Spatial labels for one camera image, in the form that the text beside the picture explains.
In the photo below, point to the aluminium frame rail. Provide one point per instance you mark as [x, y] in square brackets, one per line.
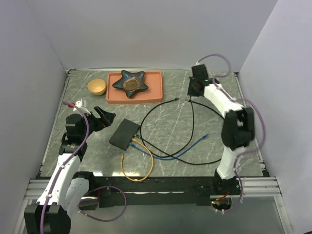
[252, 187]

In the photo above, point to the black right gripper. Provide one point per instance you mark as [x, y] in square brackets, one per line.
[190, 92]

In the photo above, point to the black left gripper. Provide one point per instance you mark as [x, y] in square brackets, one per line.
[106, 120]

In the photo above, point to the yellow wooden bowl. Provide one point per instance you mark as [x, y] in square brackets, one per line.
[97, 86]

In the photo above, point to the black network switch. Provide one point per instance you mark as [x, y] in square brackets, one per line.
[124, 133]

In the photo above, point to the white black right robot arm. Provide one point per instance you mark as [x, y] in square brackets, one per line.
[238, 125]

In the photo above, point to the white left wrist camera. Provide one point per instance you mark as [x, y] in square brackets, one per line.
[81, 104]

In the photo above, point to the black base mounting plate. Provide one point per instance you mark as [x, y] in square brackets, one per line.
[118, 190]

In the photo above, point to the salmon pink tray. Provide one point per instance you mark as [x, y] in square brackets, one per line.
[154, 93]

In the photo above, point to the blue star-shaped dish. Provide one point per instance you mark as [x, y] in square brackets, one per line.
[131, 83]

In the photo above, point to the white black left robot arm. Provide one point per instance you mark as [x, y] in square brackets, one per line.
[51, 214]

